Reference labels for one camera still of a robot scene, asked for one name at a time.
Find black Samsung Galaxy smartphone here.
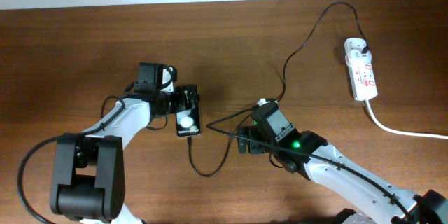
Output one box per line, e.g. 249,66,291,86
176,107,201,137

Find black USB charging cable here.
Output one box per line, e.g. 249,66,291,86
187,1,370,178

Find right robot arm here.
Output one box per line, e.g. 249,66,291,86
237,99,447,223

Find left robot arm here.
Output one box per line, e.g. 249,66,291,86
50,62,200,223

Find white USB charger plug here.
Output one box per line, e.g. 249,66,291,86
344,38,372,64

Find white power strip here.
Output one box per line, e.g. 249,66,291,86
345,50,378,102

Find white power strip cord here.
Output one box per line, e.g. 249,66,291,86
362,99,448,140

